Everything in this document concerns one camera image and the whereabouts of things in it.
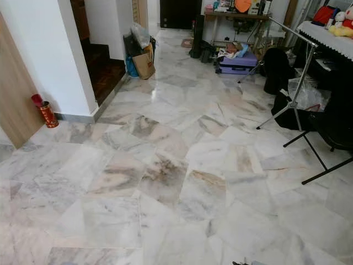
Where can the crumpled clear plastic bag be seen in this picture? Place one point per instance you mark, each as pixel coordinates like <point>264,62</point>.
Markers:
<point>311,95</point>

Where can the small brown door mat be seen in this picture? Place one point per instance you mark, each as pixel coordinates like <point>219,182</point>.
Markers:
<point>187,43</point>

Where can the black keyboard stand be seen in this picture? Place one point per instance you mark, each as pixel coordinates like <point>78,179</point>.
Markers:
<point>325,172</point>

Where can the orange round object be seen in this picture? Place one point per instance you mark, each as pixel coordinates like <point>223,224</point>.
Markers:
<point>243,5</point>

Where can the tall black bag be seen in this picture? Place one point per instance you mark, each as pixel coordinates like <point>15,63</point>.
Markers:
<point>198,48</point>

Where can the red cylindrical tin canister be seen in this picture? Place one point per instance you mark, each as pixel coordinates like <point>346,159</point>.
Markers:
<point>48,113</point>

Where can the black backpack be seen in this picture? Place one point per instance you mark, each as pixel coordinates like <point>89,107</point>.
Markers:
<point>277,69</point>

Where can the light wooden door panel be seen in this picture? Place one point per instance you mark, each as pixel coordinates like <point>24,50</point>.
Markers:
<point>14,94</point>

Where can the blue bag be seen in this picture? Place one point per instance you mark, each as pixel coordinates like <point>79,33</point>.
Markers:
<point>130,67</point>

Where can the wooden desk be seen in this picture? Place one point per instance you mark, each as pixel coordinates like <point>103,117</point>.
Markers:
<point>234,15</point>

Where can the silver tripod boom stand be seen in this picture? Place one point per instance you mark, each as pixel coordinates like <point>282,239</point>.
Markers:
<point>306,74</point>

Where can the brown paper bag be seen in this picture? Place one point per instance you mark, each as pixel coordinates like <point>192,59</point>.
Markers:
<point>143,65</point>

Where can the pile of clothes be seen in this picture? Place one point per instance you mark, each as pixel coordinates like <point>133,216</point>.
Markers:
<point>233,51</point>

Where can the white covered keyboard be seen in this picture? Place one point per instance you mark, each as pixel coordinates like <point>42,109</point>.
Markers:
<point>328,37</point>

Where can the red bag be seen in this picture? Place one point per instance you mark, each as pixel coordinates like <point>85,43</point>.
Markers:
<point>324,15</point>

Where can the yellow and white plush toy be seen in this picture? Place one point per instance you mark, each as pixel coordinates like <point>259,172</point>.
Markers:
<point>343,30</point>

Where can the large black bag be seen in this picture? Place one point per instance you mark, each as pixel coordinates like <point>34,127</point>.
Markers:
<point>333,118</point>

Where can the grey clear plastic bag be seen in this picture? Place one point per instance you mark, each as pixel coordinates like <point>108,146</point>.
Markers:
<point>140,35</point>

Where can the purple suitcase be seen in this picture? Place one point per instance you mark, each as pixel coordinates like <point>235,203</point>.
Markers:
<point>237,63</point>

